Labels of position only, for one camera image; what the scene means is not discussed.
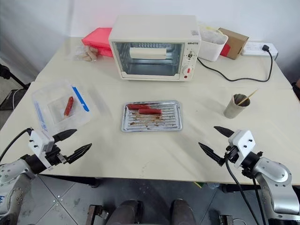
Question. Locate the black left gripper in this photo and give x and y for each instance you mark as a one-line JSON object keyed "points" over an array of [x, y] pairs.
{"points": [[56, 156]]}

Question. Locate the metal cup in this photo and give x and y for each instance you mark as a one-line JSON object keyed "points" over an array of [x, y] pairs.
{"points": [[234, 110]]}

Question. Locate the metal floor frame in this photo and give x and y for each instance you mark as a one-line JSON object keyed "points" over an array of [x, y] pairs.
{"points": [[226, 219], [96, 214]]}

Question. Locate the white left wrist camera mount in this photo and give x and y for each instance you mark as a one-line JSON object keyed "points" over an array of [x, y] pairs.
{"points": [[38, 141]]}

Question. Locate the white rectangular bin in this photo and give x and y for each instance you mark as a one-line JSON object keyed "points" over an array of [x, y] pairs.
{"points": [[211, 50]]}

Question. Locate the red sausage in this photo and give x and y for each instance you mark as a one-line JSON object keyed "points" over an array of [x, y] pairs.
{"points": [[138, 106], [69, 106], [150, 111]]}

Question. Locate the crumpled clear plastic bag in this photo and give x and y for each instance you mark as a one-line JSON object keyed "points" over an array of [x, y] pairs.
{"points": [[212, 34]]}

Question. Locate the small red box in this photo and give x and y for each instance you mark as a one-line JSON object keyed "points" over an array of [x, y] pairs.
{"points": [[225, 50]]}

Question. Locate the white power strip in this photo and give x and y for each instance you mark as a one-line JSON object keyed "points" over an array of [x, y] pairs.
{"points": [[254, 49]]}

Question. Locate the thin wooden stick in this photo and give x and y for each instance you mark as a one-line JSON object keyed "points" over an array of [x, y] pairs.
{"points": [[249, 96]]}

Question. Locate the cream toaster oven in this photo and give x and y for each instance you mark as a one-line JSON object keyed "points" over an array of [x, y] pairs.
{"points": [[154, 35]]}

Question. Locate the brown cardboard box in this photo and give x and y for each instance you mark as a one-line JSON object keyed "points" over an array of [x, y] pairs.
{"points": [[235, 43]]}

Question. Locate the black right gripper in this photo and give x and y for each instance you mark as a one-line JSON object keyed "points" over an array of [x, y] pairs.
{"points": [[231, 153]]}

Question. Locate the clear bag of food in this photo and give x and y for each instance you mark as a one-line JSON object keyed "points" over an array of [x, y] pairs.
{"points": [[87, 54]]}

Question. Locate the clear plastic container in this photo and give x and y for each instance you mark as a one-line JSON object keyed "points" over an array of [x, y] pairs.
{"points": [[54, 93]]}

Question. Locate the large red box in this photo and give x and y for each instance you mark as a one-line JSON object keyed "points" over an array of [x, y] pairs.
{"points": [[97, 38]]}

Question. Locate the dark rounded shape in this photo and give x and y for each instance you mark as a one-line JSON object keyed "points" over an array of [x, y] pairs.
{"points": [[126, 212], [183, 212]]}

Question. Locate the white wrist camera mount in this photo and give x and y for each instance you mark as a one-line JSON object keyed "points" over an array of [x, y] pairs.
{"points": [[38, 141], [242, 143]]}

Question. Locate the silver baking tray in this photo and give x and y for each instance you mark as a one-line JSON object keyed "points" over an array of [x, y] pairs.
{"points": [[152, 123]]}

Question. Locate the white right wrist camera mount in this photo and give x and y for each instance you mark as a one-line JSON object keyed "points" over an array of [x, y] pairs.
{"points": [[242, 143]]}

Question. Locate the black stand legs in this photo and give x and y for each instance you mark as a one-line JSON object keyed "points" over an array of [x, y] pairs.
{"points": [[9, 75]]}

